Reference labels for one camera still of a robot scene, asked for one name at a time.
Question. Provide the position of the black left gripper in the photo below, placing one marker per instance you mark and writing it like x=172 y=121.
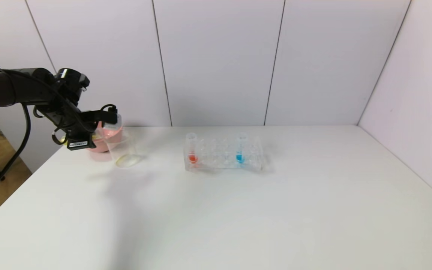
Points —
x=78 y=143

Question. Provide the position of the black and orange left arm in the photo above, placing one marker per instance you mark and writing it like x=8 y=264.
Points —
x=13 y=86

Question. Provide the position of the clear glass beaker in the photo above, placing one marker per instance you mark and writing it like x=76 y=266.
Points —
x=126 y=158

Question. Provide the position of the test tube with red pigment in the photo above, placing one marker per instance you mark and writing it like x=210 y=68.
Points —
x=192 y=158

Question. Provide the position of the clear acrylic test tube rack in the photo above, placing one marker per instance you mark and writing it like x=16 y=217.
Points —
x=216 y=158

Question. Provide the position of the test tube with blue pigment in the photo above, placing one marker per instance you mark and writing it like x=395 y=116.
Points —
x=240 y=157

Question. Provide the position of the pink bowl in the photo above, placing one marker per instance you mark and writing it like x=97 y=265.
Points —
x=99 y=147

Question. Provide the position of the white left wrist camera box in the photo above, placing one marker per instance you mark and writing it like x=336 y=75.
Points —
x=113 y=119

